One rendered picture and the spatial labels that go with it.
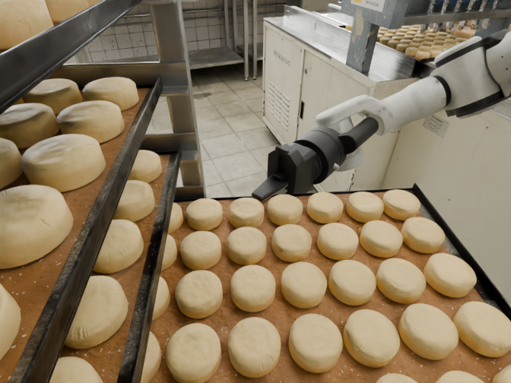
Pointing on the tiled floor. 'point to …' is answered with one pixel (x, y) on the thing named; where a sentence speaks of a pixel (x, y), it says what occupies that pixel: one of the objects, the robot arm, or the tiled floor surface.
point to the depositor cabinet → (323, 95)
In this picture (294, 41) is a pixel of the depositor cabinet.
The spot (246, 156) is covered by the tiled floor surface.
